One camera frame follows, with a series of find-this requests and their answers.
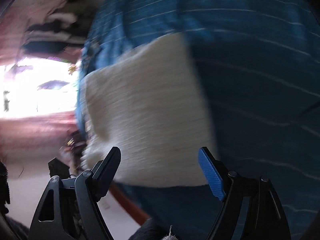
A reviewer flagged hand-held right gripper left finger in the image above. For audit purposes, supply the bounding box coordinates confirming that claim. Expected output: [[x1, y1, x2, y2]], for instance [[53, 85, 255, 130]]
[[29, 146, 122, 240]]

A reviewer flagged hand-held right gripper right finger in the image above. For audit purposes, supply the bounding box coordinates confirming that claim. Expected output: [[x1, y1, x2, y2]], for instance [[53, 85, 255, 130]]
[[198, 147, 292, 240]]

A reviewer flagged white tweed jacket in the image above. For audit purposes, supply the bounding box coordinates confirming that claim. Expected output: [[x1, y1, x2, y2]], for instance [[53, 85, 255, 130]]
[[80, 32, 218, 188]]

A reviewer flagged clothes rack with clothes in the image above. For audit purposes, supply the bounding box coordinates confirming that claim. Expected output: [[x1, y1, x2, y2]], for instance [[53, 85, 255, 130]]
[[20, 0, 100, 53]]

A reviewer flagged person's dark fuzzy clothing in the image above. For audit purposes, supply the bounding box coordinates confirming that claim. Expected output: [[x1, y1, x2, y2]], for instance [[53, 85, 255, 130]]
[[129, 217, 180, 240]]

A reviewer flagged blue striped bedsheet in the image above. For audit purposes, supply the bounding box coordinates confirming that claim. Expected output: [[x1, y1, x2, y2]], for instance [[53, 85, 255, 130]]
[[75, 0, 320, 240]]

